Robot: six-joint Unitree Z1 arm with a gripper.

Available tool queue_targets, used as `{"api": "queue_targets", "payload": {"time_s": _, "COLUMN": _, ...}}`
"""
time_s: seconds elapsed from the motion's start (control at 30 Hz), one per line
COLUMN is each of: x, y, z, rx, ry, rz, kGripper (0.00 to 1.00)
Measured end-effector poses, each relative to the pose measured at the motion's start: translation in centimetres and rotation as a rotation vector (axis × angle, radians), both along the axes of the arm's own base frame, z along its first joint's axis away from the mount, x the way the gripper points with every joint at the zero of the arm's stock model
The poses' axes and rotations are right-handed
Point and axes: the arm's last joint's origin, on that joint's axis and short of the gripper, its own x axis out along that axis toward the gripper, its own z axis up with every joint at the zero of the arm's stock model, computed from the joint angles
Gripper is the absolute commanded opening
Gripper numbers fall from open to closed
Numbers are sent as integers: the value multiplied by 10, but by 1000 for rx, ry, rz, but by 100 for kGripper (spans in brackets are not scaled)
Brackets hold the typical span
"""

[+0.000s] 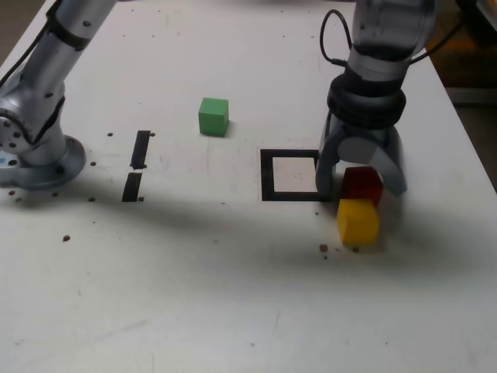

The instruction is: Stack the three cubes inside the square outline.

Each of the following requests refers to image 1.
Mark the red cube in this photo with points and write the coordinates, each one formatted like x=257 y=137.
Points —
x=363 y=184

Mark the black tape square outline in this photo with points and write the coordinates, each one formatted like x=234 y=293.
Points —
x=267 y=175

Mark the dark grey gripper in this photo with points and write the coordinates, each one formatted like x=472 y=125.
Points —
x=361 y=131

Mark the grey metal frame bar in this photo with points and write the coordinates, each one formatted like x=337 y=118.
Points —
x=473 y=95

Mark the green cube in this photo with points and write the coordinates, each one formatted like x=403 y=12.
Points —
x=213 y=118

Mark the black tape strip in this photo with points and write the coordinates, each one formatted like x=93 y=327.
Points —
x=140 y=149

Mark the yellow cube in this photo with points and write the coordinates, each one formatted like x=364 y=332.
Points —
x=357 y=223

